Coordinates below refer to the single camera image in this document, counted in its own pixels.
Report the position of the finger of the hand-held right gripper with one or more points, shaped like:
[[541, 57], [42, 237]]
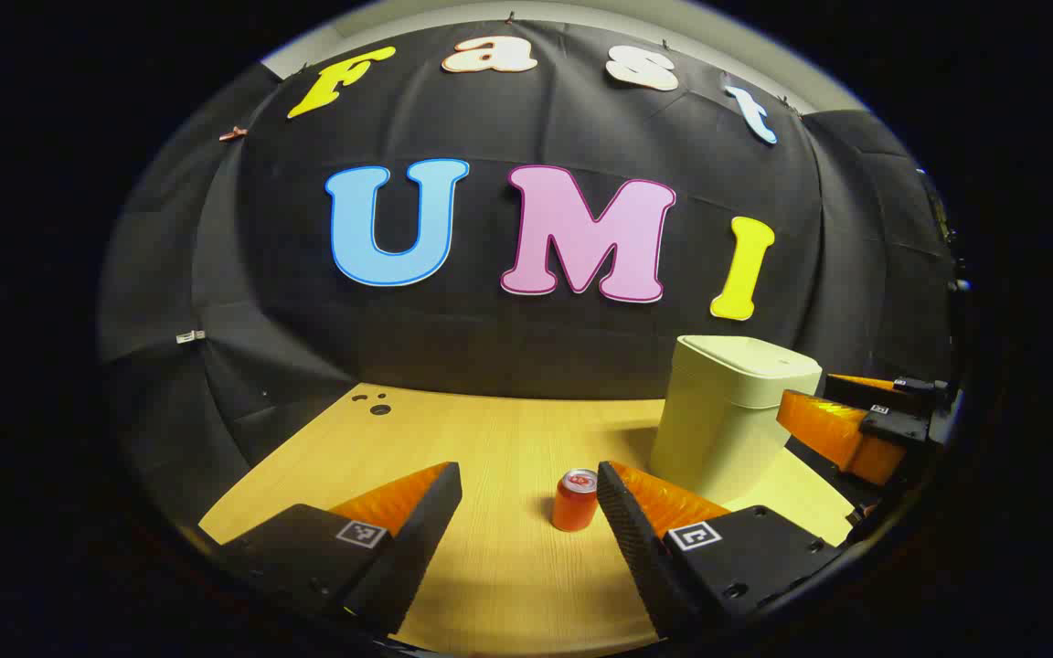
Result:
[[883, 391], [833, 429]]

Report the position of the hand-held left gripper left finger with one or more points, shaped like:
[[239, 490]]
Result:
[[417, 548]]

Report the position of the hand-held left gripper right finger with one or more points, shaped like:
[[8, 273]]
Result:
[[641, 548]]

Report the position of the orange pop can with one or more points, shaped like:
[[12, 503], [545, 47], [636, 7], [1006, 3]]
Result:
[[574, 507]]

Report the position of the pale green garbage bin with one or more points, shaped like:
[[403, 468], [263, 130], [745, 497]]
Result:
[[718, 420]]

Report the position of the wooden desktop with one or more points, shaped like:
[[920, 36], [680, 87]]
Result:
[[490, 457]]

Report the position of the black backdrop cloth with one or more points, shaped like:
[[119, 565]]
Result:
[[508, 338]]

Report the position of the silver metal clip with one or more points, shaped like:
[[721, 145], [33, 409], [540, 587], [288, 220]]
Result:
[[190, 336]]

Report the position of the copper metal clip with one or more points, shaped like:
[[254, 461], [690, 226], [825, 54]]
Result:
[[232, 133]]

